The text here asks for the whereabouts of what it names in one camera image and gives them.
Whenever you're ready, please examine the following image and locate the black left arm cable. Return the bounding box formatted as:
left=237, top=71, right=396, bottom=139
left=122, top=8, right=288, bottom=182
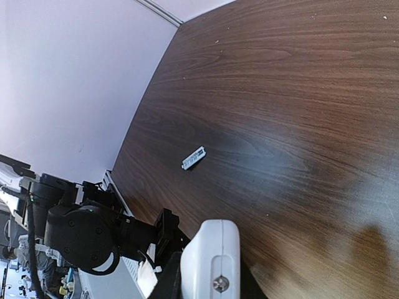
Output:
left=26, top=196, right=44, bottom=299

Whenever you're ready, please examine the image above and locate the white remote control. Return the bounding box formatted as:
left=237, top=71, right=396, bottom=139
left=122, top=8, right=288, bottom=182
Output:
left=180, top=219, right=241, bottom=298

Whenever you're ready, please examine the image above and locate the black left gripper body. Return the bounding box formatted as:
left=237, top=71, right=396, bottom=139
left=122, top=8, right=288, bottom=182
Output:
left=155, top=208, right=190, bottom=259

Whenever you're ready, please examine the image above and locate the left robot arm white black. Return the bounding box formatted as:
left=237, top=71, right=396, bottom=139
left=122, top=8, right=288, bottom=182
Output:
left=1, top=156, right=190, bottom=275

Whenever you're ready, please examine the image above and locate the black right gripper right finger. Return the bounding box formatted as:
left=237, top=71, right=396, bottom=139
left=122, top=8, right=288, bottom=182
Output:
left=240, top=257, right=267, bottom=299

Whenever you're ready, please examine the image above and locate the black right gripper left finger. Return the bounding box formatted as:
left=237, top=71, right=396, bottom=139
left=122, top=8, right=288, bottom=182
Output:
left=148, top=251, right=183, bottom=299

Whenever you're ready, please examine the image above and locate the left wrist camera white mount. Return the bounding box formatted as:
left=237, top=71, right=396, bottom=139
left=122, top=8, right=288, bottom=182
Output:
left=137, top=261, right=163, bottom=293

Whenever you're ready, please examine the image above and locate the white battery cover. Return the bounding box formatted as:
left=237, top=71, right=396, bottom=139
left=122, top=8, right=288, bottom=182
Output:
left=181, top=146, right=206, bottom=171

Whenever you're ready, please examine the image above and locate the left aluminium frame post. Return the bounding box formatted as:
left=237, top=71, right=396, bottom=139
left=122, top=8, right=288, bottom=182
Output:
left=135, top=0, right=183, bottom=28

